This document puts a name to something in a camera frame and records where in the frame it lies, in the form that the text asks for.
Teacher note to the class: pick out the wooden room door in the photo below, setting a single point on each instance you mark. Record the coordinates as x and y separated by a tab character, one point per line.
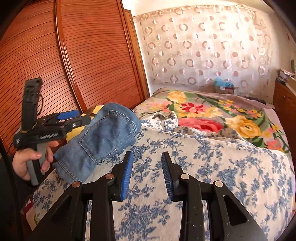
136	58

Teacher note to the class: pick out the circle-patterned sheer curtain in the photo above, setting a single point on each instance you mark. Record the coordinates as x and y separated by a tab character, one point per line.
203	46

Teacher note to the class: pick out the white blue-flowered bed sheet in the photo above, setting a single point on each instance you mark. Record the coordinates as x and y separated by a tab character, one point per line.
208	162

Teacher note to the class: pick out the black flat device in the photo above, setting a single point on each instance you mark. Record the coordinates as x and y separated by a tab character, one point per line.
255	99

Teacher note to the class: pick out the colourful flower blanket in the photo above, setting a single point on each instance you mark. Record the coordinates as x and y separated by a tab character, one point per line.
242	122

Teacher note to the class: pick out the stack of papers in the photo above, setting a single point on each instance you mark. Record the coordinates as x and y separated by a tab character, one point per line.
286	74

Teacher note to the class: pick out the long wooden cabinet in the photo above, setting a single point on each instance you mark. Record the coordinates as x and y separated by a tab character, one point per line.
285	106

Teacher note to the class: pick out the person's left hand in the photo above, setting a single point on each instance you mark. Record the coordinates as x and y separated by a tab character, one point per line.
22	162

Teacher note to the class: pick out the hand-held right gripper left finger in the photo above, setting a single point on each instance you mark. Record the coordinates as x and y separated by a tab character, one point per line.
127	176

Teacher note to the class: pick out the yellow plush toy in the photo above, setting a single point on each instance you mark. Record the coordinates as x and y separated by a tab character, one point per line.
97	109

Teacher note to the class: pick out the blue denim pants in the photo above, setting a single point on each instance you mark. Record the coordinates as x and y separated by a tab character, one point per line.
104	134

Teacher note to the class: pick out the blue bag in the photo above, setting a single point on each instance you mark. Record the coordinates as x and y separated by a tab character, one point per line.
222	82

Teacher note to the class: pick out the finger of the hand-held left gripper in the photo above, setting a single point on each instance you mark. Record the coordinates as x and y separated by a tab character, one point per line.
68	114
78	122

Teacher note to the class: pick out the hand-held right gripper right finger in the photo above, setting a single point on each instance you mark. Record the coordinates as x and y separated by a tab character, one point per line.
167	176

